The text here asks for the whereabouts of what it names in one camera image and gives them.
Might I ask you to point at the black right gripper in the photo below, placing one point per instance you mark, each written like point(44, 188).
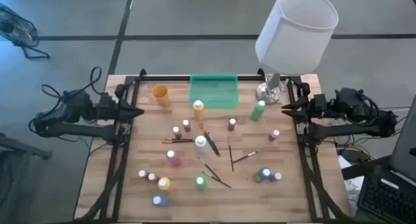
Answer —
point(318, 108)

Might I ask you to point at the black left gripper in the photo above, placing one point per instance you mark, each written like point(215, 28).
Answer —
point(110, 108)

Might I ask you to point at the small pink paint bottle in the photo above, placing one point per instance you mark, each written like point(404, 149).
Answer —
point(274, 135)

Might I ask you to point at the large green paint bottle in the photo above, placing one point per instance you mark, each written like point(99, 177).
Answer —
point(258, 111)
point(201, 182)

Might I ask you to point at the large red paint bottle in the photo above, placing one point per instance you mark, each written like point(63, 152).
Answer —
point(173, 157)

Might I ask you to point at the large orange paint bottle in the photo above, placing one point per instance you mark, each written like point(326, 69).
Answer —
point(198, 110)

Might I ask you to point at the small magenta paint bottle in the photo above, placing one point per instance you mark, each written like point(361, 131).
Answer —
point(231, 124)

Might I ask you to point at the small purple paint bottle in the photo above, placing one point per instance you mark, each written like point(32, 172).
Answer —
point(276, 176)

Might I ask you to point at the large dark paint bottle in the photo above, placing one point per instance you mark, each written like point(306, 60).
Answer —
point(262, 174)

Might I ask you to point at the large white paint bottle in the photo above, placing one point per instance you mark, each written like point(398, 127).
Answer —
point(201, 144)

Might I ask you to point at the large yellow paint bottle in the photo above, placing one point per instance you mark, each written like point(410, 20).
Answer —
point(164, 184)

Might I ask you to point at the large blue paint bottle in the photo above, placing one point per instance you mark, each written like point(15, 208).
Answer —
point(160, 200)

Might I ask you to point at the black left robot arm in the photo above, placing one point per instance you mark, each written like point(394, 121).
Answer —
point(65, 128)

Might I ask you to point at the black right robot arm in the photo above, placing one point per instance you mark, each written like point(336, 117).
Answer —
point(351, 131)

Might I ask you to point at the small red paint bottle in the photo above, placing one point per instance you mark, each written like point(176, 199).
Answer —
point(142, 174)
point(152, 177)

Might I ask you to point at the orange plastic cup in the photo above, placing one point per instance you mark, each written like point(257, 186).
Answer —
point(160, 92)

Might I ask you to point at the black paintbrush silver ferrule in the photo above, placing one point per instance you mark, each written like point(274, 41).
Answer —
point(216, 179)
point(182, 139)
point(245, 157)
point(214, 144)
point(209, 169)

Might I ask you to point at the black paintbrush orange bristles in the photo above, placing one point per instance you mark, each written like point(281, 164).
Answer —
point(182, 141)
point(231, 158)
point(208, 138)

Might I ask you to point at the silver table lamp white shade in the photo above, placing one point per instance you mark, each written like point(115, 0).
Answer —
point(292, 39)

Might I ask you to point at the black power adapter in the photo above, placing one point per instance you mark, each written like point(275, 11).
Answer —
point(356, 156)

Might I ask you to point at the green translucent plastic tray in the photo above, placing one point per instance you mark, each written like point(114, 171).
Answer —
point(211, 91)

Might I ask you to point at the black monitor stand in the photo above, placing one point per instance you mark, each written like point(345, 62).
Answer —
point(364, 169)

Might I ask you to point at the white paper sheet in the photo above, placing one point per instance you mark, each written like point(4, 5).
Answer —
point(352, 188)

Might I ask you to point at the black side table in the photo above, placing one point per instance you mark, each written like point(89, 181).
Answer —
point(29, 150)

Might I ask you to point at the grey computer monitor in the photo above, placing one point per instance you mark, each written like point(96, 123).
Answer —
point(406, 146)

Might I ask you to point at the black computer keyboard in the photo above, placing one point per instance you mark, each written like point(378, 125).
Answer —
point(386, 198)

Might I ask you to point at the black floor fan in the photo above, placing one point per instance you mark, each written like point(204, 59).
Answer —
point(16, 30)

